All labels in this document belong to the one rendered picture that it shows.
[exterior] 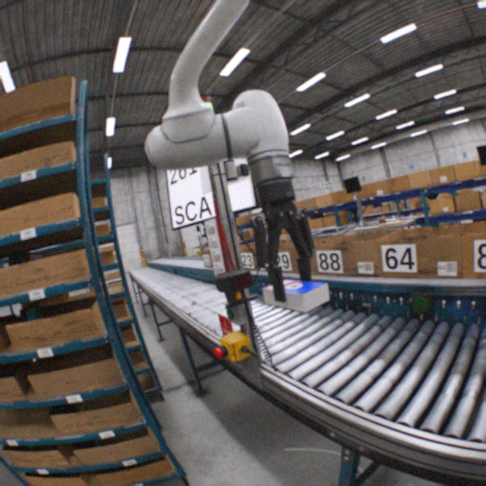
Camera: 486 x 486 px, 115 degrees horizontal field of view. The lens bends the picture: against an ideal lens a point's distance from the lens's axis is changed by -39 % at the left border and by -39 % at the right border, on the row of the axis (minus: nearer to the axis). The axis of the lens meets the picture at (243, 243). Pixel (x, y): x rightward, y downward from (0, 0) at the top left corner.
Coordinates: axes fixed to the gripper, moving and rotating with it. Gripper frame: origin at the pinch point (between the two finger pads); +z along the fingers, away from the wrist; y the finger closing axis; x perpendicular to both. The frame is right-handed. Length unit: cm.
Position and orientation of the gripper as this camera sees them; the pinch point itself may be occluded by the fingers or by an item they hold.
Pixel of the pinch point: (292, 282)
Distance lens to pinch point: 52.2
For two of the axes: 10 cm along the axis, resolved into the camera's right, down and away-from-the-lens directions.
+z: 2.0, 9.8, 0.5
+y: 8.4, -2.0, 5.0
